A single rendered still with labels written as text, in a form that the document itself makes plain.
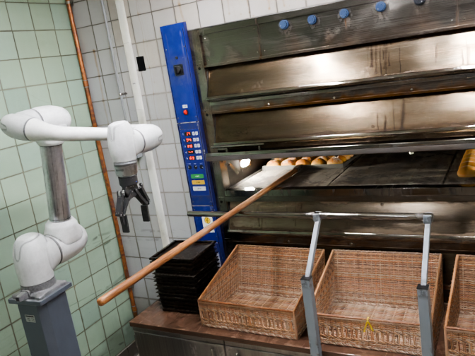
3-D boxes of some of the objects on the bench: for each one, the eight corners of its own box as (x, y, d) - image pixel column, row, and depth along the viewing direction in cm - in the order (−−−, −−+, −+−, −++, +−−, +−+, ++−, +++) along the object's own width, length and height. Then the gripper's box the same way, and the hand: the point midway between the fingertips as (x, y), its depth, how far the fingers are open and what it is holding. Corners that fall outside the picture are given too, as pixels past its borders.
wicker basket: (243, 285, 309) (236, 243, 303) (332, 294, 280) (326, 248, 274) (199, 326, 268) (191, 278, 262) (298, 342, 240) (291, 288, 234)
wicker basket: (336, 294, 279) (331, 248, 273) (447, 304, 253) (443, 251, 247) (307, 342, 238) (300, 289, 232) (435, 359, 211) (431, 299, 205)
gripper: (138, 167, 213) (147, 217, 217) (99, 183, 191) (109, 236, 195) (153, 167, 209) (161, 217, 214) (114, 182, 188) (125, 237, 192)
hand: (136, 224), depth 204 cm, fingers open, 13 cm apart
